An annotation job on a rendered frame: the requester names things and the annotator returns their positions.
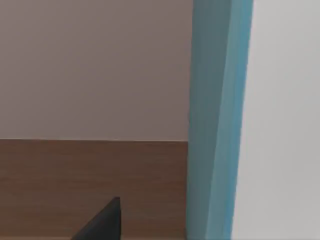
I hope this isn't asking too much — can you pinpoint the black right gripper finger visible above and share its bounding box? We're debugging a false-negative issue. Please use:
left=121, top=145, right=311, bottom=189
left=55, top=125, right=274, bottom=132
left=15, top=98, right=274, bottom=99
left=71, top=196, right=122, bottom=240

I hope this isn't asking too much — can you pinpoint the wooden cupboard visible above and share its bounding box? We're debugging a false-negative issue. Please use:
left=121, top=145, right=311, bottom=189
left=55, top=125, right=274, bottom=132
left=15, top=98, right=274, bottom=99
left=0, top=138, right=189, bottom=240

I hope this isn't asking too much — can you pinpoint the light blue rack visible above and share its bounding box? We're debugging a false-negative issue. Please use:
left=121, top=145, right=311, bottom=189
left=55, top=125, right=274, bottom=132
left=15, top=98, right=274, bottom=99
left=185, top=0, right=255, bottom=240

